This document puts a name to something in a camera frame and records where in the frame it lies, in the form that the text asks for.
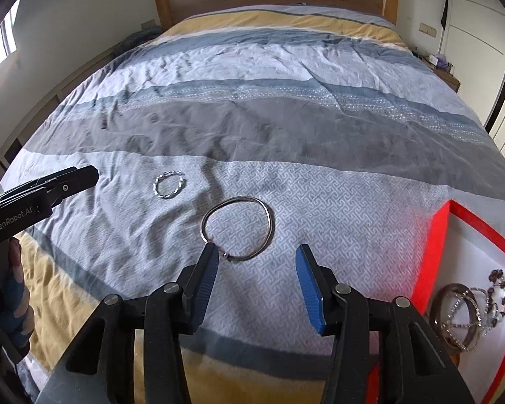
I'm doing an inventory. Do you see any white sliding wardrobe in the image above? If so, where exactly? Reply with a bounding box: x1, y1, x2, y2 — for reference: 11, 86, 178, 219
441, 0, 505, 157

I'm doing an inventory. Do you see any dark grey clothes pile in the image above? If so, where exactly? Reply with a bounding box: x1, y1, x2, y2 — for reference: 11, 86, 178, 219
113, 26, 163, 57

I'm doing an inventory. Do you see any large silver bangle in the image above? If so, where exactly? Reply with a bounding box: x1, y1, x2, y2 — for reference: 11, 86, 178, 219
200, 196, 275, 262

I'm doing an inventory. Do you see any wooden nightstand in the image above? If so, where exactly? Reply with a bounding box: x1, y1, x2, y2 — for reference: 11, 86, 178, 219
419, 56, 461, 92

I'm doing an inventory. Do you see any twisted silver bracelet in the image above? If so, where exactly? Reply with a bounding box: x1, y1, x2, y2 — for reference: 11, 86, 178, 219
152, 169, 187, 200

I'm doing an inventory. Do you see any striped bed duvet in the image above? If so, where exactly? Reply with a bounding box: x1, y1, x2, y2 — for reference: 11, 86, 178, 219
1, 5, 505, 403

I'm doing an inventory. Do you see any brown white bead bracelet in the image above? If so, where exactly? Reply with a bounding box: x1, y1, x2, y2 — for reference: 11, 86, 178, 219
480, 267, 505, 331

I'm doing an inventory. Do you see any low white window cabinet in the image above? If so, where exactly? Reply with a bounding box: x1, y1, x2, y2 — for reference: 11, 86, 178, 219
0, 46, 115, 181

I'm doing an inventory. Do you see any red white jewelry box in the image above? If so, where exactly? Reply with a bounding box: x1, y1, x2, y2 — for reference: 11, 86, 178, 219
359, 197, 505, 403

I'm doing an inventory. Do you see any purple item on nightstand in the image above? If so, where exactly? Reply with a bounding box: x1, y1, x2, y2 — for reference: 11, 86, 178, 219
427, 54, 451, 71

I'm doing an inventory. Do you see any left hand blue white glove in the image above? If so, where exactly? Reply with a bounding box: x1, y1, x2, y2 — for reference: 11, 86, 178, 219
0, 237, 34, 364

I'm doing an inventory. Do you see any beige wall switch panel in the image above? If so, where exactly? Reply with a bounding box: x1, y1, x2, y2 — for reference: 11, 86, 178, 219
419, 23, 437, 37

